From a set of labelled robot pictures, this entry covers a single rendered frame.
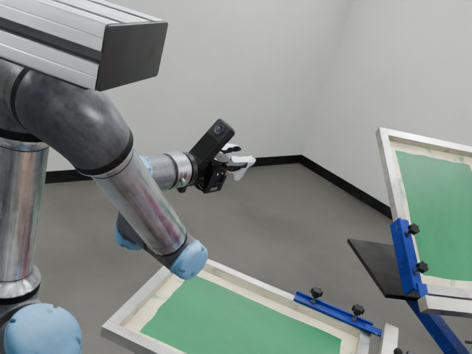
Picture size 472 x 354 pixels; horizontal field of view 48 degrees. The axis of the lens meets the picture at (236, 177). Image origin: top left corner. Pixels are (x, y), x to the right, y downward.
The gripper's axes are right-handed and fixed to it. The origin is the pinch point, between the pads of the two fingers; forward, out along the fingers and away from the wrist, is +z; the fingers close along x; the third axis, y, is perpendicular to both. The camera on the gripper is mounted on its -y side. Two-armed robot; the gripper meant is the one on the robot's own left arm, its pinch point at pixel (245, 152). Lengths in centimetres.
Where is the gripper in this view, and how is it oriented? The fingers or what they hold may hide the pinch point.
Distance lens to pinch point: 125.8
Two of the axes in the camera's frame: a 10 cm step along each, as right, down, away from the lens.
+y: -3.5, 8.2, 4.4
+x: 6.7, 5.5, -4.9
